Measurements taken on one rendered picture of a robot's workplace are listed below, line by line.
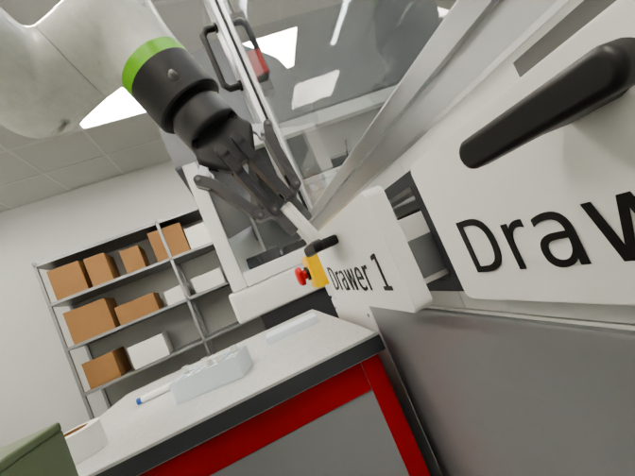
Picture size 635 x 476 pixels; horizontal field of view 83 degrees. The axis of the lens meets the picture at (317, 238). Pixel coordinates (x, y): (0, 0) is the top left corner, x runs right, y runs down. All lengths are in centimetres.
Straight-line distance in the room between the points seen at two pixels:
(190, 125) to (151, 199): 439
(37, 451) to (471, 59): 35
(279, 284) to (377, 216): 95
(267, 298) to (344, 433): 71
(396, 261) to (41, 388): 492
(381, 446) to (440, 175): 44
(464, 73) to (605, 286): 13
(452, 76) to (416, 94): 4
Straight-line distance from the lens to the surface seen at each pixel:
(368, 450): 60
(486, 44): 23
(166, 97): 48
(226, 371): 67
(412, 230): 33
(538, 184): 20
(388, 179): 37
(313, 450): 58
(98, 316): 437
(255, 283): 123
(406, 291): 30
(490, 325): 33
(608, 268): 20
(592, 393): 29
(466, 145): 17
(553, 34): 21
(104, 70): 54
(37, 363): 508
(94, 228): 494
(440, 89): 26
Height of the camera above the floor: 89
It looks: 4 degrees up
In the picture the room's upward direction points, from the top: 23 degrees counter-clockwise
